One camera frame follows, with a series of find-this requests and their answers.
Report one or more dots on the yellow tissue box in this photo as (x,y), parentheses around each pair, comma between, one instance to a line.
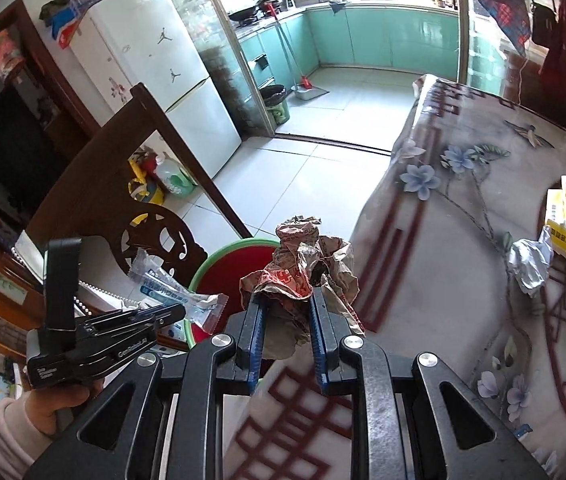
(565,215)

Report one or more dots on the dark wooden cabinet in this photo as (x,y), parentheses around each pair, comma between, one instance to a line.
(13,160)

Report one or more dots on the dark green cloth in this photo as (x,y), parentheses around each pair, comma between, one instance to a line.
(58,5)

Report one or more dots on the floral tablecloth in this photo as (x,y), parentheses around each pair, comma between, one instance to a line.
(463,310)

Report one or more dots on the blue and red box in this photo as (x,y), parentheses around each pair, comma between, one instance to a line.
(65,30)

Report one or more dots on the teal kitchen cabinets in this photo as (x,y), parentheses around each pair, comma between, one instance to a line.
(388,35)

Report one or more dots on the plaid hanging cloth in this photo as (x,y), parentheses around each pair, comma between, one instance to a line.
(505,5)

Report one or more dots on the white refrigerator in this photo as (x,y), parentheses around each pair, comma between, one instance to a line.
(183,60)

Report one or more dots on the crumpled silver paper ball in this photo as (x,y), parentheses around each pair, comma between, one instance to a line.
(530,265)

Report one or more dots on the carved dark wooden chair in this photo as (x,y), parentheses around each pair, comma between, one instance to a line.
(113,160)

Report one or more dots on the red broom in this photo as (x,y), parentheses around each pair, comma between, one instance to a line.
(290,50)

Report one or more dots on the brown paper wrapper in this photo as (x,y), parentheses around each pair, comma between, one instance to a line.
(293,260)

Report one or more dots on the black frying pan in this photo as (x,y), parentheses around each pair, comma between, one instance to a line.
(270,2)

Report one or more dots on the person's left forearm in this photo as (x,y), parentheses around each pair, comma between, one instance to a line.
(13,445)

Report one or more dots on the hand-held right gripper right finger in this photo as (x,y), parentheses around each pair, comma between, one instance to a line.
(319,340)

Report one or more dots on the white bead-trimmed cloth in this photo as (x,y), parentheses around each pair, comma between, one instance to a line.
(33,255)

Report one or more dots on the clear blue-printed plastic wrapper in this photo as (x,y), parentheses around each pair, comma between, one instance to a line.
(173,290)

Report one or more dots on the red bucket with green rim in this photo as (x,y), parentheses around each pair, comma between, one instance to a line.
(223,270)

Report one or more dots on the grey dustpan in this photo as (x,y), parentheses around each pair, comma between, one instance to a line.
(310,93)

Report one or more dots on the black shoulder bag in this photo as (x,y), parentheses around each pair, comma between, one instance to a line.
(545,25)

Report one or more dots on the person's left hand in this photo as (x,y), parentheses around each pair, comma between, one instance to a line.
(63,402)

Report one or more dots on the bin with black liner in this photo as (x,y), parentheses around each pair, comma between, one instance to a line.
(275,107)

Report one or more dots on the yellow toy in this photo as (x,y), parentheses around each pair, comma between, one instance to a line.
(145,185)

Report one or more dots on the green detergent bottle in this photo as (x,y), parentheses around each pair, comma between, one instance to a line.
(175,177)

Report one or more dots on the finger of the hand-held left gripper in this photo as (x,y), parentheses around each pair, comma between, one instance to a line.
(128,337)
(133,316)

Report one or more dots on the black wok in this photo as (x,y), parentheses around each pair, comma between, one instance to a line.
(244,14)

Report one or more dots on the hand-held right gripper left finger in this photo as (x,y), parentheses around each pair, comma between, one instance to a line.
(258,320)

